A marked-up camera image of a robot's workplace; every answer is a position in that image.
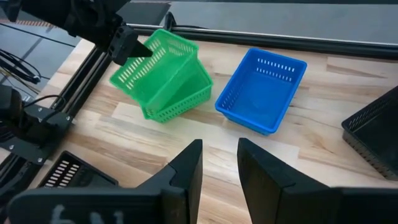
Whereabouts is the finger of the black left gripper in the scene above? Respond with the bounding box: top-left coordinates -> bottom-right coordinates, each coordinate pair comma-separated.
108,26 -> 154,66

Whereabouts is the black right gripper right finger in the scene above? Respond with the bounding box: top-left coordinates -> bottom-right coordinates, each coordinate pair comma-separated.
238,138 -> 398,224

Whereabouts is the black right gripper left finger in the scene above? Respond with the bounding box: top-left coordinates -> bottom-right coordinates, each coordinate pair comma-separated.
7,139 -> 203,224

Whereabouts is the green slotted plastic basket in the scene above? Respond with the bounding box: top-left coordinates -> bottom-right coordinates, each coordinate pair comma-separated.
109,28 -> 200,114
141,57 -> 214,124

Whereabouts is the black slotted plastic basket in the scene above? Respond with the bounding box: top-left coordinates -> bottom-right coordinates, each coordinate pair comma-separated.
37,151 -> 119,189
341,86 -> 398,182

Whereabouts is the blue slotted plastic basket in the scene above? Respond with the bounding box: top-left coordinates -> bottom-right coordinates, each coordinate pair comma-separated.
215,47 -> 308,136

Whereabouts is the black table side rail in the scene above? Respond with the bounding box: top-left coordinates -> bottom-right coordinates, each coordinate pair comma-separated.
0,46 -> 113,200

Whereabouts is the black cable bundle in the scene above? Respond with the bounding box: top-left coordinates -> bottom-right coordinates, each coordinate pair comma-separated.
0,48 -> 42,85

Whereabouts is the thin black base cable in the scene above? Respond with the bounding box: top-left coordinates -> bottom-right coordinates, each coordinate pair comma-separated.
23,94 -> 67,110

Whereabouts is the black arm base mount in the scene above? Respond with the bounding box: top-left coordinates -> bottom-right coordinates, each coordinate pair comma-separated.
0,83 -> 74,166

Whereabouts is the black table edge rail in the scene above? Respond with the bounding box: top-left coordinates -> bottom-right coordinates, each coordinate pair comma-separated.
130,23 -> 398,60

